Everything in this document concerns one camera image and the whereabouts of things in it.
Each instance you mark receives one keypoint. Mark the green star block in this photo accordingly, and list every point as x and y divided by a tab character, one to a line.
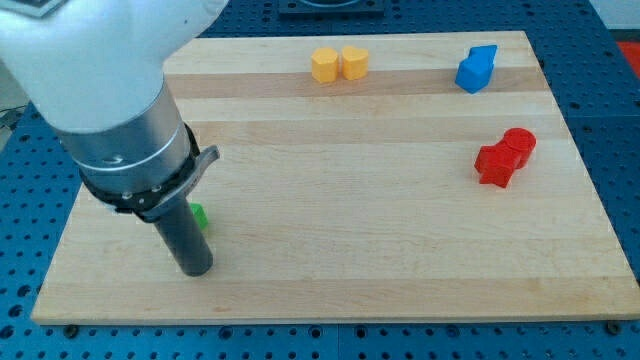
200	215

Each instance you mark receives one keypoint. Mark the yellow hexagon block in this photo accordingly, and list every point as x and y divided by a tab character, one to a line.
325	65

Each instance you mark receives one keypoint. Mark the light wooden board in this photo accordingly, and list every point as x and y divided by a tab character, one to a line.
357	200

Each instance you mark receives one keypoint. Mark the yellow heart block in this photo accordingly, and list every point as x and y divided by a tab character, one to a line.
355	62

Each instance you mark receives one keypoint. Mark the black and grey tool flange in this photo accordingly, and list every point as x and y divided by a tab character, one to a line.
151	188

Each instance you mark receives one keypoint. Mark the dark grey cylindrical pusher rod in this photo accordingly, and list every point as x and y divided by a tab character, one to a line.
181	233

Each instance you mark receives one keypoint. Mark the blue block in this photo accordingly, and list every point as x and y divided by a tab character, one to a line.
475	71

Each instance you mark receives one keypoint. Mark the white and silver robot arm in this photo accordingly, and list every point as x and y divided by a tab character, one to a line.
94	71

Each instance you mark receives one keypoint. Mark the red cylinder block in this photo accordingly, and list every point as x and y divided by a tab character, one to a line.
523	142

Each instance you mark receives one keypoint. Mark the red star block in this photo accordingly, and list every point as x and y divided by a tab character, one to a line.
496	164

